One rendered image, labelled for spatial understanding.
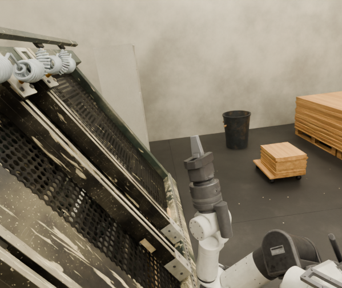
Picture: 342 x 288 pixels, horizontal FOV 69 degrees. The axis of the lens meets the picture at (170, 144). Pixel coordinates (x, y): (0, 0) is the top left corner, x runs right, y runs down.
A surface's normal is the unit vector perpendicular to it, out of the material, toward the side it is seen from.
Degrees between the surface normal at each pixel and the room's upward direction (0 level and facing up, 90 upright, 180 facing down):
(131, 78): 90
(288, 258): 54
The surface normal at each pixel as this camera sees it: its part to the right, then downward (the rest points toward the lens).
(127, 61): 0.07, 0.34
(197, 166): 0.25, 0.03
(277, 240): -0.77, -0.35
